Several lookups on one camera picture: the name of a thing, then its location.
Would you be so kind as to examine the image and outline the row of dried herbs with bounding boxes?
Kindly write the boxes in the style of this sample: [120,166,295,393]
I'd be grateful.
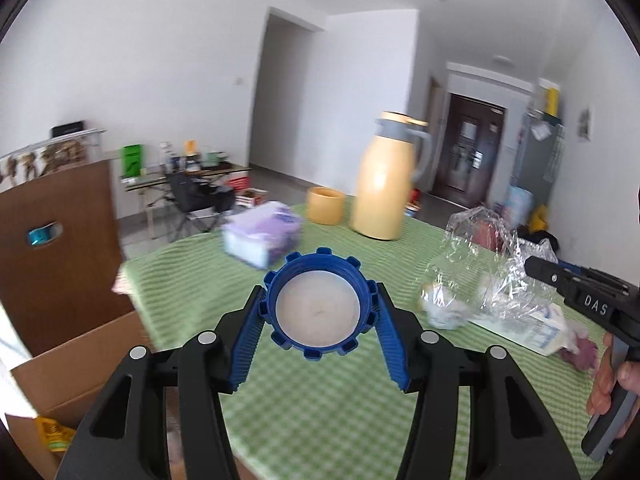
[0,142,88,183]

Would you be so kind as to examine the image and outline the yellow box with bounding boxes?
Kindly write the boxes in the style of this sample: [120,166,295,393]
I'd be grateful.
[539,80,561,113]

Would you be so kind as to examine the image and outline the yellow cup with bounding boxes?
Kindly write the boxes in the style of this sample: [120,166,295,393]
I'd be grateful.
[306,186,345,226]

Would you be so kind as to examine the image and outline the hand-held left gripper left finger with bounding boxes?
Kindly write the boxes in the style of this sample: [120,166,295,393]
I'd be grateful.
[55,285,268,480]

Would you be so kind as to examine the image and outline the metal drying rack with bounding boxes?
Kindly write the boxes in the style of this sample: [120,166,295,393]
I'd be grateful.
[0,127,108,191]

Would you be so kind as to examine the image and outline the blue wrapped pack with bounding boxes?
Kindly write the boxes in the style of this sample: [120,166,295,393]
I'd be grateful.
[502,185,533,226]

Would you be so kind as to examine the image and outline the yellow snack packet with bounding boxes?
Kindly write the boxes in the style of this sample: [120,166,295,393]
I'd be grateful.
[36,416,76,453]

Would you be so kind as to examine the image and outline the purple tissue pack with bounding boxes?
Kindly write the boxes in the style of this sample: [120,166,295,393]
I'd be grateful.
[221,201,303,268]

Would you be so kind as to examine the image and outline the brown wooden chair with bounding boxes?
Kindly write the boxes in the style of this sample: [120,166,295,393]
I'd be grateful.
[0,160,126,356]

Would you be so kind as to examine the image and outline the brown cardboard box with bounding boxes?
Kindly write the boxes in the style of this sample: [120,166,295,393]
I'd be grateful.
[2,310,251,480]

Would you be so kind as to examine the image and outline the folding camping table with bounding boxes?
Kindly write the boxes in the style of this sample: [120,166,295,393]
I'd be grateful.
[120,162,253,241]

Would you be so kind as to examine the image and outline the dark wooden door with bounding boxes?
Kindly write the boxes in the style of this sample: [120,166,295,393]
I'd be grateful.
[432,92,506,208]

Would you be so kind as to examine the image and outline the purple crumpled wrapper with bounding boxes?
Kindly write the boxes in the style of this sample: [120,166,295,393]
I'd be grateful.
[560,322,601,373]

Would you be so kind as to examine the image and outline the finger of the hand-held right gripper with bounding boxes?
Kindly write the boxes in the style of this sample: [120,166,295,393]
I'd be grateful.
[557,260,632,294]
[524,256,581,302]

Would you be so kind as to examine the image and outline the yellow thermos jug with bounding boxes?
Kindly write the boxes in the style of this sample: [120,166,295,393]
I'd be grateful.
[350,111,433,241]

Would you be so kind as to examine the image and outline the green paper bag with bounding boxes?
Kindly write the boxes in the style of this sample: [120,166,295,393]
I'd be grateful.
[121,144,146,178]

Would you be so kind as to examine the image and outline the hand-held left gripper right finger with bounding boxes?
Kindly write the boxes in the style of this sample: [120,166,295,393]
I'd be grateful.
[372,282,583,480]

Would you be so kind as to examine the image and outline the cluster of bottles and jars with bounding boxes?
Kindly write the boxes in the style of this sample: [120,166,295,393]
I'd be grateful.
[159,140,231,173]

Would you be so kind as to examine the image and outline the black camping chair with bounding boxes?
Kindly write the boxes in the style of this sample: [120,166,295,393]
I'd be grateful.
[165,172,236,241]

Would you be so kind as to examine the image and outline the green checked tablecloth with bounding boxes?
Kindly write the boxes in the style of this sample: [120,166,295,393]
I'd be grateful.
[120,202,616,480]

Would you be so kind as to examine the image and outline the grey refrigerator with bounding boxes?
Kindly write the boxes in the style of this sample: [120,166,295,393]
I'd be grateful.
[510,110,566,216]

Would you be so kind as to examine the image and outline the clear plastic wrap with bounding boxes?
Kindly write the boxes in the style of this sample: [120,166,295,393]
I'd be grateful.
[422,206,561,331]

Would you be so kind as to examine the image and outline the white carton blue print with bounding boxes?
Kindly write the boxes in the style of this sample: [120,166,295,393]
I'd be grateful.
[470,302,571,358]

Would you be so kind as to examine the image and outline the person's right hand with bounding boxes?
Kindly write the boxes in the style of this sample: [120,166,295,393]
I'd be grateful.
[587,332,640,416]

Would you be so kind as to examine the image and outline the blue bottle cap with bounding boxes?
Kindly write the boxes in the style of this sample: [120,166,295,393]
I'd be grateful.
[262,247,377,363]

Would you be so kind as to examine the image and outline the black bag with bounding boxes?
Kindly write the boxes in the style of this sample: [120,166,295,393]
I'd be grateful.
[517,230,560,263]

